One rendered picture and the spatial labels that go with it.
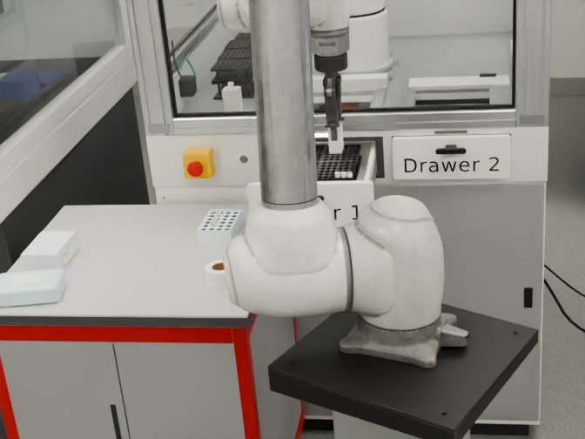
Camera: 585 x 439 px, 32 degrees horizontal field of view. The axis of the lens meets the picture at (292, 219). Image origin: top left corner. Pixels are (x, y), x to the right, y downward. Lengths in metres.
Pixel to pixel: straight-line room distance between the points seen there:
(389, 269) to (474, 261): 0.93
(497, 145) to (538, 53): 0.24
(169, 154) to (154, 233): 0.24
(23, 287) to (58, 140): 0.79
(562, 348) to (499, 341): 1.49
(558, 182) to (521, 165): 2.08
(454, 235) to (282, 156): 1.02
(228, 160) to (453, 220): 0.60
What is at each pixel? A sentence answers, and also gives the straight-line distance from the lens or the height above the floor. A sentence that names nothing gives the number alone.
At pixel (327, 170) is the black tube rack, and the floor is 0.90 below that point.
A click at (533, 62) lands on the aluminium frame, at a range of 2.49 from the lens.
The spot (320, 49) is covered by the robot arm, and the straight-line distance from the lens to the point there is 2.26.
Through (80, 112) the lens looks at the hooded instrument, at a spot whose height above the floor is 0.88.
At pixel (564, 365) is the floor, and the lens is 3.34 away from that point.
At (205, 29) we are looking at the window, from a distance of 2.56.
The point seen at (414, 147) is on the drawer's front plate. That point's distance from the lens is 2.54.
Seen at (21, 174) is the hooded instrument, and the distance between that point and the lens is 2.75.
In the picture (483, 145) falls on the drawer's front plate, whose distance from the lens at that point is 2.53.
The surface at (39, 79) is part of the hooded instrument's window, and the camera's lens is 2.94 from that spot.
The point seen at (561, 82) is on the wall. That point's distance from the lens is 5.78.
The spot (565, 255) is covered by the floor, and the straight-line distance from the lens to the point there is 4.00.
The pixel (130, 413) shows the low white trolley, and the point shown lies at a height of 0.50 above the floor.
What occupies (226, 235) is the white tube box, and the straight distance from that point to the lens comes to 2.42.
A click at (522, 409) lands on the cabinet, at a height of 0.11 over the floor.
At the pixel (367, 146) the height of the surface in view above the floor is 0.88.
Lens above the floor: 1.81
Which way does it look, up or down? 24 degrees down
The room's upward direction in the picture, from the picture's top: 5 degrees counter-clockwise
